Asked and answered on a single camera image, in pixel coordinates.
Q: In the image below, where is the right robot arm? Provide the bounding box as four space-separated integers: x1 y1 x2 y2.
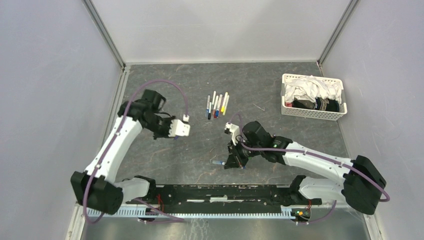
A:
224 121 390 215

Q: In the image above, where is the white marker brown cap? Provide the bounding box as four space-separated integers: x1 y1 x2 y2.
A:
211 95 219 118

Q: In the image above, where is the white plastic basket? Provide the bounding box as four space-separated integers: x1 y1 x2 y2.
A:
280 73 348 121

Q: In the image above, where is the dark cloth in basket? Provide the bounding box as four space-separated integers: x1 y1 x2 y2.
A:
291 97 340 113

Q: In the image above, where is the purple cable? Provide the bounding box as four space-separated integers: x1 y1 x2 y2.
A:
230 113 391 225
82 79 190 225

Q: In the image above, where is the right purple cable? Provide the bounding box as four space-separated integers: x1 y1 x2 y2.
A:
230 113 391 225

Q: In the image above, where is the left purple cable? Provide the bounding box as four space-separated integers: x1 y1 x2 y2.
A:
82 79 190 225

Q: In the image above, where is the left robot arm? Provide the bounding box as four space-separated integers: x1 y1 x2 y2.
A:
70 89 191 215

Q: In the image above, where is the white pen blue cap barcode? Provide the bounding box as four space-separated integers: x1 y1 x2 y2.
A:
212 160 226 166

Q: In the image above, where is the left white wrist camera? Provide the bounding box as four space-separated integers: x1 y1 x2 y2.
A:
168 114 191 138

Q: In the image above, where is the white marker upper left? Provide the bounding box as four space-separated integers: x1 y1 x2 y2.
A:
211 90 217 109

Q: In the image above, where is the white marker pale yellow cap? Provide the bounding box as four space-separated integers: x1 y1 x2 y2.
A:
222 95 230 116

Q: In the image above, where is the white cloth in basket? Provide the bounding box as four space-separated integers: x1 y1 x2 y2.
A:
284 75 343 103

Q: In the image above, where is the white cable comb strip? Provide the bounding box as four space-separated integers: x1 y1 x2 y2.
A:
103 205 296 220

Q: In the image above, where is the white marker blue cap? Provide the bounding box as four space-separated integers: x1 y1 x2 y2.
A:
215 94 223 118

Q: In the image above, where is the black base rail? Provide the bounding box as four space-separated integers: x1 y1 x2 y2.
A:
141 184 323 214

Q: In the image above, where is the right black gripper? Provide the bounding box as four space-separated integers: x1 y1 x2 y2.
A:
224 137 263 169

